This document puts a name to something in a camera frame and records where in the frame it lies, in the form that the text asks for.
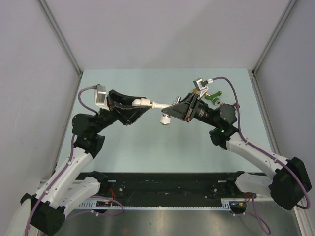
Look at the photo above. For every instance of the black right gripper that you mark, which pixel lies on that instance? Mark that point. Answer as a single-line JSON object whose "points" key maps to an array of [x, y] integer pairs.
{"points": [[184, 109]]}

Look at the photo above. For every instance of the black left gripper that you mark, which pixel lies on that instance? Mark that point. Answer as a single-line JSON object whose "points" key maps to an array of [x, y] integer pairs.
{"points": [[125, 112]]}

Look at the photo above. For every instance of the white elbow pipe fitting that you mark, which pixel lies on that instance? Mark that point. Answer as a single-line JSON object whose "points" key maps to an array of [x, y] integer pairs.
{"points": [[141, 102]]}

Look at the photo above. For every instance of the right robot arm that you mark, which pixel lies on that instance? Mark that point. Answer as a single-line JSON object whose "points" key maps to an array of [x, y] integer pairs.
{"points": [[284, 180]]}

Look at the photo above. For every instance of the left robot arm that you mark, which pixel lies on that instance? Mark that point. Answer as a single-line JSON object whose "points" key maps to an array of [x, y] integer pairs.
{"points": [[51, 204]]}

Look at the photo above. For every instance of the green water faucet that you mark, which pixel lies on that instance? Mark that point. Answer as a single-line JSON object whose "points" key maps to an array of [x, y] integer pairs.
{"points": [[214, 98]]}

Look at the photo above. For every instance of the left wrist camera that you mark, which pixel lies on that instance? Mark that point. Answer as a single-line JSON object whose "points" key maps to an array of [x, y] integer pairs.
{"points": [[100, 96]]}

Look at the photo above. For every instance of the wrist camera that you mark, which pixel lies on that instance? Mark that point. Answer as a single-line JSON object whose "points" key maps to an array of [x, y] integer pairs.
{"points": [[100, 96], [202, 86]]}

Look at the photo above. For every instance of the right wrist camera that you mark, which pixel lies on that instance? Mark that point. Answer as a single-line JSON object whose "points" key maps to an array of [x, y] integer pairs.
{"points": [[202, 86]]}

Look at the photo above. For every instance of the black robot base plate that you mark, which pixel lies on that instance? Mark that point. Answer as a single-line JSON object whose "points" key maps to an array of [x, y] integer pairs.
{"points": [[174, 189]]}

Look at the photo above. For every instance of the white slotted cable duct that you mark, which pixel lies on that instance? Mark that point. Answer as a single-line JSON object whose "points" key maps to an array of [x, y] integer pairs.
{"points": [[101, 204]]}

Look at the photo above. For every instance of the aluminium frame post left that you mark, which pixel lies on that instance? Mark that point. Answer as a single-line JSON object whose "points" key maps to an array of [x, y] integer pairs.
{"points": [[50, 18]]}

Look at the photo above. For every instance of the aluminium frame post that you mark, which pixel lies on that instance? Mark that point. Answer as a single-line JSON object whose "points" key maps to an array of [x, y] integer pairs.
{"points": [[50, 18], [275, 34]]}

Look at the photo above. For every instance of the aluminium frame post right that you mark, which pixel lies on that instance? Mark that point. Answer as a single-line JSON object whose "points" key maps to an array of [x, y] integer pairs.
{"points": [[275, 34]]}

